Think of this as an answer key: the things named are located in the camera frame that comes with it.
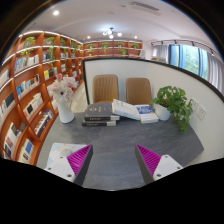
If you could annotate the white wall socket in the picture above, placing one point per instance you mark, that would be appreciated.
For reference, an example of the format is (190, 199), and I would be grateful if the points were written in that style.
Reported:
(194, 105)
(201, 112)

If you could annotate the green plant in white pot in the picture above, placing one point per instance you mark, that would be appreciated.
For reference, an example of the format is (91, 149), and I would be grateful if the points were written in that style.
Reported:
(173, 100)

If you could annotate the thick white book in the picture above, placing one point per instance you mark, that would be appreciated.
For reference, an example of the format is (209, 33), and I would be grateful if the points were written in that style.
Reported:
(125, 109)

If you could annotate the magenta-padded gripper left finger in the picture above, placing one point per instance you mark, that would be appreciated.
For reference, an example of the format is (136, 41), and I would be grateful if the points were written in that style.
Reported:
(60, 165)

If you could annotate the pastel printed mouse pad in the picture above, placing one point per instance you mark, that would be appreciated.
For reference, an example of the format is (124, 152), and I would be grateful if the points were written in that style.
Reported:
(53, 153)

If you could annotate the blue and white book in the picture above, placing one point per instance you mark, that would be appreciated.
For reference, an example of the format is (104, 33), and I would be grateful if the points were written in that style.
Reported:
(146, 113)

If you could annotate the window with curtains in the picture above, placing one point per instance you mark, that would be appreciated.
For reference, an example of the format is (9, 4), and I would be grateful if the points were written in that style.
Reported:
(188, 60)

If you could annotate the tan upholstered chair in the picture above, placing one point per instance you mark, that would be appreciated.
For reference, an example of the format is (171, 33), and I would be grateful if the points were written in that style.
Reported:
(105, 88)
(138, 90)

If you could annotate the orange wooden bookshelf unit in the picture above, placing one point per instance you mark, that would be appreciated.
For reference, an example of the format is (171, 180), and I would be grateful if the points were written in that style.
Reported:
(26, 86)

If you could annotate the ceiling lamp with round bulbs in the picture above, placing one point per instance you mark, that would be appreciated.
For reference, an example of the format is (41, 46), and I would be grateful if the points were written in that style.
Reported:
(111, 33)

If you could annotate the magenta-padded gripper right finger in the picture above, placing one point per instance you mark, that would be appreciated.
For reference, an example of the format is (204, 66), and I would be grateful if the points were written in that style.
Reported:
(166, 165)

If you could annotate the white vase with pink flowers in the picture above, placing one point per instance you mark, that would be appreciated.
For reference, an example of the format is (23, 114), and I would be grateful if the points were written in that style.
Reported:
(65, 111)

